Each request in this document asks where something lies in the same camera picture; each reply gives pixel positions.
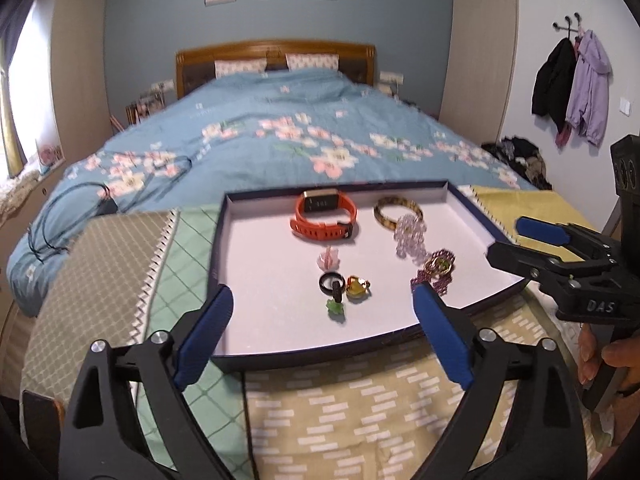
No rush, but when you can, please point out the grey and olive curtain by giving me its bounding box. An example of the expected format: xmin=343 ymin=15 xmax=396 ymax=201
xmin=0 ymin=0 xmax=31 ymax=181

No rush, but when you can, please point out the green gem dark band ring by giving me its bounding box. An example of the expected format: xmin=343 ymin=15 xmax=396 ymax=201
xmin=326 ymin=280 xmax=347 ymax=320

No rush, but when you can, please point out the blue floral duvet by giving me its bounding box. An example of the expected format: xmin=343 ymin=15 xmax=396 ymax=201
xmin=7 ymin=70 xmax=543 ymax=318

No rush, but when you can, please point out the black wall coat rack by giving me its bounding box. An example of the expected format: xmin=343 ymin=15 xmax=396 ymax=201
xmin=552 ymin=12 xmax=586 ymax=41

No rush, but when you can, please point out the wooden headboard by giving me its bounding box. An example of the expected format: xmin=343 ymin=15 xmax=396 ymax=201
xmin=175 ymin=40 xmax=376 ymax=98

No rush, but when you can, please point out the plain dark metal ring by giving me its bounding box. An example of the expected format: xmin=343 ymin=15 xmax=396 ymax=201
xmin=319 ymin=272 xmax=346 ymax=298

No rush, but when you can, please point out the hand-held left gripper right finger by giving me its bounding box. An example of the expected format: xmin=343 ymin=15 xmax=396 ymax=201
xmin=412 ymin=281 xmax=588 ymax=480

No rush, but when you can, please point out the black cable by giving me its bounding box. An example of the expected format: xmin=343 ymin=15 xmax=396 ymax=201
xmin=27 ymin=155 xmax=193 ymax=266

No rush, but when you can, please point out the amber bangle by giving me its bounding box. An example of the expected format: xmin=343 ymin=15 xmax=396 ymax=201
xmin=374 ymin=196 xmax=425 ymax=233

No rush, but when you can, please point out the patchwork printed cloth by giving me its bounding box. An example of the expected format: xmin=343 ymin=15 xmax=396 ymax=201
xmin=20 ymin=185 xmax=616 ymax=480

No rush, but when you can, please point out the gold ring with green gem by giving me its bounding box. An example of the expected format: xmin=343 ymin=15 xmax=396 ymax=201
xmin=424 ymin=255 xmax=455 ymax=276

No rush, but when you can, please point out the clear crystal bead bracelet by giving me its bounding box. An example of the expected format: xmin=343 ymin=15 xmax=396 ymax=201
xmin=393 ymin=213 xmax=426 ymax=261

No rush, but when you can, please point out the crumpled white blanket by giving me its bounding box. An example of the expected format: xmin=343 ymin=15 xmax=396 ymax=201
xmin=0 ymin=170 xmax=41 ymax=221

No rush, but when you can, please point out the beige wardrobe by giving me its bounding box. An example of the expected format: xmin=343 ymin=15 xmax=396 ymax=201
xmin=440 ymin=0 xmax=518 ymax=136
xmin=50 ymin=0 xmax=113 ymax=151

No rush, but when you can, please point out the dark pile of clothes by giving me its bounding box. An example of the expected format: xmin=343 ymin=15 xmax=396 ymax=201
xmin=482 ymin=135 xmax=553 ymax=191

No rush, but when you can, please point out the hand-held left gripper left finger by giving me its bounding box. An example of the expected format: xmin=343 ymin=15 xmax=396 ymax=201
xmin=59 ymin=284 xmax=235 ymax=480

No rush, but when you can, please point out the orange smartwatch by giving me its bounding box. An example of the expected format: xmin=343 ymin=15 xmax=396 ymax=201
xmin=291 ymin=189 xmax=358 ymax=240

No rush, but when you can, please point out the black jacket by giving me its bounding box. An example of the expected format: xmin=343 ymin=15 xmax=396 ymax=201
xmin=531 ymin=37 xmax=576 ymax=118

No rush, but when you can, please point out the bedside table with bottles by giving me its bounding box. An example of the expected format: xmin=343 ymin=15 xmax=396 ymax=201
xmin=125 ymin=87 xmax=166 ymax=126

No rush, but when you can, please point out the purple jacket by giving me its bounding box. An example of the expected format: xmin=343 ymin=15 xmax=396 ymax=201
xmin=565 ymin=30 xmax=612 ymax=148

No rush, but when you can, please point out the person's right hand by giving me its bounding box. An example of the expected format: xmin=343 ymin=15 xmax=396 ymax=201
xmin=577 ymin=324 xmax=640 ymax=397

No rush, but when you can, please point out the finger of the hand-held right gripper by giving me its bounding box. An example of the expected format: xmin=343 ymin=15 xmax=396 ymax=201
xmin=486 ymin=241 xmax=569 ymax=292
xmin=515 ymin=216 xmax=617 ymax=264

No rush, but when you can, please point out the yellow gem ring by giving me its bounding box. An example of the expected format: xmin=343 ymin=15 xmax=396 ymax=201
xmin=346 ymin=275 xmax=372 ymax=304

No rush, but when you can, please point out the dotted white pillow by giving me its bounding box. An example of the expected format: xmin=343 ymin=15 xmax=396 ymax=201
xmin=286 ymin=53 xmax=340 ymax=72
xmin=215 ymin=58 xmax=267 ymax=78

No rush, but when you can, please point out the dark blue shallow box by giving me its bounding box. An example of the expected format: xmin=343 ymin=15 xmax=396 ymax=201
xmin=210 ymin=180 xmax=528 ymax=373

